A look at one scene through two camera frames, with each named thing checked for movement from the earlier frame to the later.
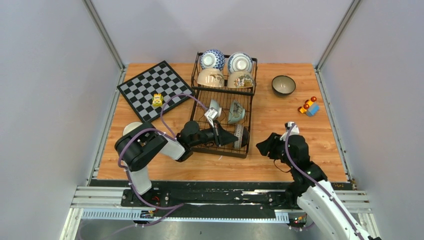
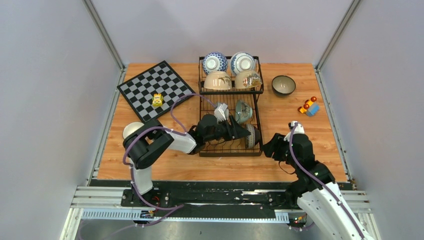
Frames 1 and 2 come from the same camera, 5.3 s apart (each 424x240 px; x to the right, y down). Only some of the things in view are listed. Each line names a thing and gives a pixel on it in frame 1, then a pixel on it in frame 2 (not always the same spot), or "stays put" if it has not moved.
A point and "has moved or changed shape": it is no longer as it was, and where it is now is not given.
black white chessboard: [146, 92] stays put
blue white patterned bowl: [242, 133] has moved or changed shape
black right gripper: [270, 145] stays put
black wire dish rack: [224, 84] has moved or changed shape
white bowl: [130, 126] stays put
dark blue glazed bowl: [283, 85] stays put
